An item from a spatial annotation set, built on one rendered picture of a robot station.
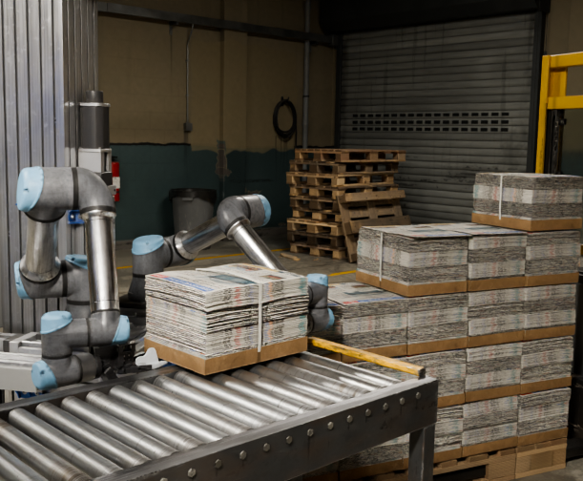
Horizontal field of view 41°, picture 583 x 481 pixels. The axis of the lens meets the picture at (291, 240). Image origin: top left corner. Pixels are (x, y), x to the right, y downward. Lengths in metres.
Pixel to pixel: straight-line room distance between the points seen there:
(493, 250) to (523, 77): 7.14
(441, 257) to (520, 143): 7.20
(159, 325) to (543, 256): 1.78
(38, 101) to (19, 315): 0.72
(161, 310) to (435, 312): 1.28
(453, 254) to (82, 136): 1.46
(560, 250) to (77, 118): 2.02
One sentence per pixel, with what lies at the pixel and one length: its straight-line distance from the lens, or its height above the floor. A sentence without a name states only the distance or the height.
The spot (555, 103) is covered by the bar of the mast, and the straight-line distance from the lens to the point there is 4.04.
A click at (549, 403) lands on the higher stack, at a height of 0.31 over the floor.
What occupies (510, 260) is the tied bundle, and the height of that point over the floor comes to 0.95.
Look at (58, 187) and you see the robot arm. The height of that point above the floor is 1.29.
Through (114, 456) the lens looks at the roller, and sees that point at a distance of 1.66.
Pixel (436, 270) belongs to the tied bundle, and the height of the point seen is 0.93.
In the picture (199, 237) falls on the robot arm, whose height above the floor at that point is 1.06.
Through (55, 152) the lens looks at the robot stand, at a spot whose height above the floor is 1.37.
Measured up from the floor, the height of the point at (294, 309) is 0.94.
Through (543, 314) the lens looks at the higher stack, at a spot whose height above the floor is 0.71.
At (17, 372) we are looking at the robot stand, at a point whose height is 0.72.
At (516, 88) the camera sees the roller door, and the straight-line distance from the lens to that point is 10.29.
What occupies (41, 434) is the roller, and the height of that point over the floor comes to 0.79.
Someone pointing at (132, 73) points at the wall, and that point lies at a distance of 10.06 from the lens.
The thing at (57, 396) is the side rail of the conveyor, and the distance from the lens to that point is 1.99.
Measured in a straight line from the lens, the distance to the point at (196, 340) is 2.09.
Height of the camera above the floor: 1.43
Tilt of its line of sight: 7 degrees down
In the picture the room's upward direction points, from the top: 1 degrees clockwise
